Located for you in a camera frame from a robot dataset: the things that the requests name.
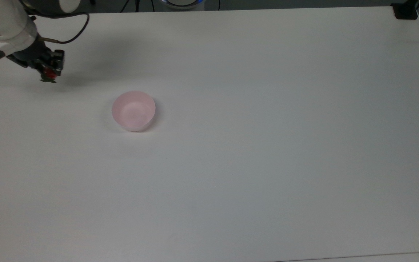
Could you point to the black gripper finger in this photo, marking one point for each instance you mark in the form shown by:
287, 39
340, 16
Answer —
58, 60
42, 71

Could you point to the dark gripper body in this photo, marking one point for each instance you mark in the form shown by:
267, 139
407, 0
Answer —
31, 52

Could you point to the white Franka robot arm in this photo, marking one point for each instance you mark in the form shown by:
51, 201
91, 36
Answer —
2, 25

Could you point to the pink plastic bowl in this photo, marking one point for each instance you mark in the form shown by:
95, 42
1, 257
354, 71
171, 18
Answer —
133, 111

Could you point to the black table clamp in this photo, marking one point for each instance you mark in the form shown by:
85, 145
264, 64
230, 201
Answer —
405, 11

